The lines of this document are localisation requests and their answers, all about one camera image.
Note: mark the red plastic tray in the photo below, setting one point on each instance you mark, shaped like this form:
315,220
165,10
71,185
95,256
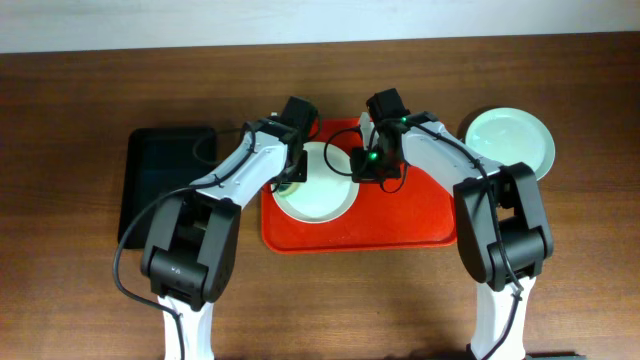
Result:
419,215

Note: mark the green yellow sponge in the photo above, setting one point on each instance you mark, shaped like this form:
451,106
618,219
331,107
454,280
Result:
286,189

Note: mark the white plate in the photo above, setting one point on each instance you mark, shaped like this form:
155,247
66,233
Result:
326,195

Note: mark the black plastic tray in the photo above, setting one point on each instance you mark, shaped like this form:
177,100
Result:
160,160

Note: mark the light green plate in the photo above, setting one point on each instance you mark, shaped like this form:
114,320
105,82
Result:
510,135

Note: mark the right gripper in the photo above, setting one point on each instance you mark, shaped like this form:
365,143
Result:
361,173

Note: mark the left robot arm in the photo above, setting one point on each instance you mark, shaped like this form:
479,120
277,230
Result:
191,245

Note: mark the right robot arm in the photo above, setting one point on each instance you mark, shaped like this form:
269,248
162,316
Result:
503,234

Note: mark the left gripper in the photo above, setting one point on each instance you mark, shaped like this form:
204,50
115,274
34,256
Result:
299,174

